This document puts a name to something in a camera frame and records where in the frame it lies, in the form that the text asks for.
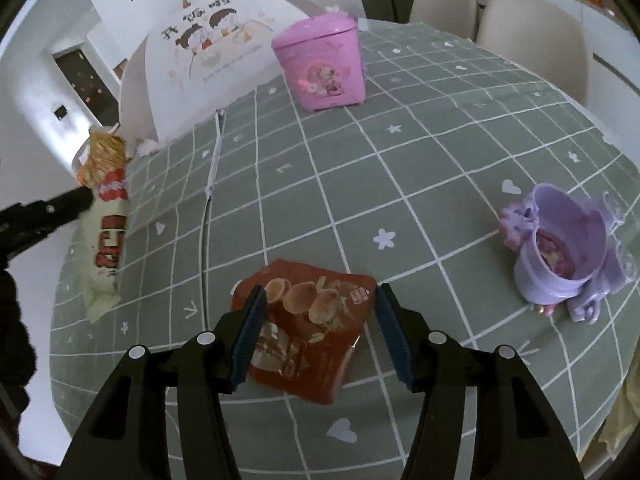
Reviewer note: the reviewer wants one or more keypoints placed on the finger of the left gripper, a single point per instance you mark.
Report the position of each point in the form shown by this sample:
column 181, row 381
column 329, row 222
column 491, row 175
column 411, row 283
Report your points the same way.
column 24, row 226

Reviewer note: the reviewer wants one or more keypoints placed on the cream red snack bag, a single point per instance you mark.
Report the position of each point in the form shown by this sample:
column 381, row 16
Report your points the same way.
column 103, row 226

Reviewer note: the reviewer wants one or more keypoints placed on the green checked tablecloth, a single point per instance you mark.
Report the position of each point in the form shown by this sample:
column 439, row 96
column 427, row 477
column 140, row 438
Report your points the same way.
column 406, row 188

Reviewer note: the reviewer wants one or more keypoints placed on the red cookie bag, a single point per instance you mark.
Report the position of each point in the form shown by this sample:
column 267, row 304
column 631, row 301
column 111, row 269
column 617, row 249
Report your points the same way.
column 313, row 323

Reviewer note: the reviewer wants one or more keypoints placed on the bin with yellow bag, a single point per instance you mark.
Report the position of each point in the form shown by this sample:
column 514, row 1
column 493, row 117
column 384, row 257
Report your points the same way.
column 623, row 418

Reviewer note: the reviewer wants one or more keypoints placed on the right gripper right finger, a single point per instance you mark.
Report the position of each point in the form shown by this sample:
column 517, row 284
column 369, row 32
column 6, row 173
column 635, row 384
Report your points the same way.
column 518, row 435

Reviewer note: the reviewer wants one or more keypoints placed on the beige far chair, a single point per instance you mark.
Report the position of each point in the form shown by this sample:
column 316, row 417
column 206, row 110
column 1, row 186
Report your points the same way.
column 458, row 17

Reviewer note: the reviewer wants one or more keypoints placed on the beige chair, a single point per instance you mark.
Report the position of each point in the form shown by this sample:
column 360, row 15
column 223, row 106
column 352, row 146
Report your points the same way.
column 458, row 17
column 542, row 38

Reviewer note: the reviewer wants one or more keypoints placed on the pink tin box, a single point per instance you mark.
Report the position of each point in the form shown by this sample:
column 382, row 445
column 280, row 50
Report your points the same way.
column 322, row 62

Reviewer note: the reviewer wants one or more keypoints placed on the purple toy carriage cup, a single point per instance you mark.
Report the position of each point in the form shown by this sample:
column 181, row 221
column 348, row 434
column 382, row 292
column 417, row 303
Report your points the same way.
column 566, row 251

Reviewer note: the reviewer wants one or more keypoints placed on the beige middle chair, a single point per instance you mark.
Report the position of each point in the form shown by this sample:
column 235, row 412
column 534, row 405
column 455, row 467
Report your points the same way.
column 542, row 38

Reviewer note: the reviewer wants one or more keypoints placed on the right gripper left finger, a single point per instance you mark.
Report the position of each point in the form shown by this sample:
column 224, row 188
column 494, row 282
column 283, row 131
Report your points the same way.
column 123, row 435

